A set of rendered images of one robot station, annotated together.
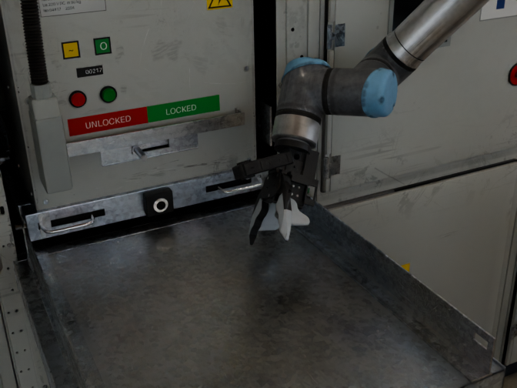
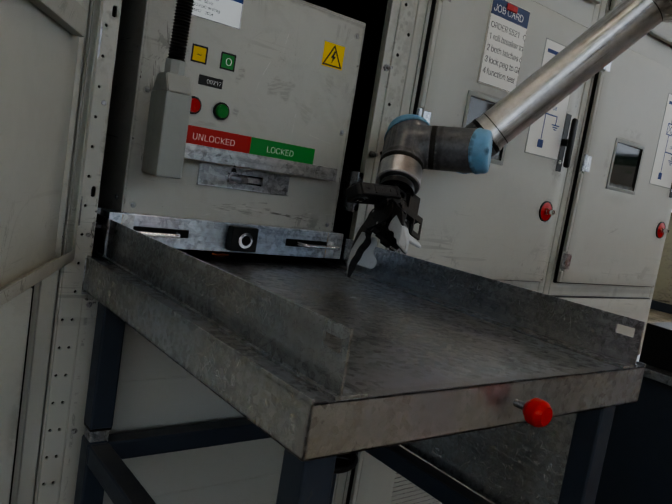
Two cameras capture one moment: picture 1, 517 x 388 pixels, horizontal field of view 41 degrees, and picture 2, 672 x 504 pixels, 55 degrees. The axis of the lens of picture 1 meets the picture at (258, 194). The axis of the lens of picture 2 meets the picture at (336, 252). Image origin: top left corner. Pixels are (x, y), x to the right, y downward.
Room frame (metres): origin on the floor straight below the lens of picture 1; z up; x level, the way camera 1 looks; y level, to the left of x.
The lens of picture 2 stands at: (0.01, 0.31, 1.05)
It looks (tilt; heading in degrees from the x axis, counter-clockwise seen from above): 7 degrees down; 347
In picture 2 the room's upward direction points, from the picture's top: 9 degrees clockwise
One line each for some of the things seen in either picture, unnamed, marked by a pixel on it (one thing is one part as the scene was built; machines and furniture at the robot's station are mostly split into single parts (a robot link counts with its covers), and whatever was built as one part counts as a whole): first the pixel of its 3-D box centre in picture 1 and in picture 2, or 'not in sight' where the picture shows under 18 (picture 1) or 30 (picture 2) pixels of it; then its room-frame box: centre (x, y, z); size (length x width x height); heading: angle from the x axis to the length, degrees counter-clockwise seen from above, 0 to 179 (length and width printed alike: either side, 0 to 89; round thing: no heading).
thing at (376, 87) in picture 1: (361, 90); (461, 150); (1.28, -0.20, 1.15); 0.12 x 0.12 x 0.09; 66
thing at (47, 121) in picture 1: (49, 142); (166, 125); (1.18, 0.38, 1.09); 0.08 x 0.05 x 0.17; 26
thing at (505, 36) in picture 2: not in sight; (504, 46); (1.56, -0.38, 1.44); 0.15 x 0.01 x 0.21; 116
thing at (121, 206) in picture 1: (153, 195); (233, 236); (1.35, 0.23, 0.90); 0.54 x 0.05 x 0.06; 116
